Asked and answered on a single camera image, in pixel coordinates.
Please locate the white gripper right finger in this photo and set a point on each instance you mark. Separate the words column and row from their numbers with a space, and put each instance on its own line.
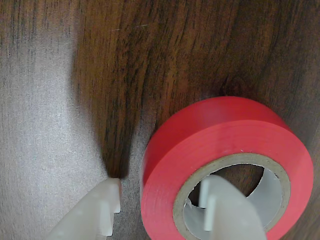
column 230, row 215

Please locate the red tape roll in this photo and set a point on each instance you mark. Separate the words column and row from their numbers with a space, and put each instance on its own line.
column 200, row 135

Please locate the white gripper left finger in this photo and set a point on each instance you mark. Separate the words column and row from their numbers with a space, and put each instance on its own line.
column 95, row 210

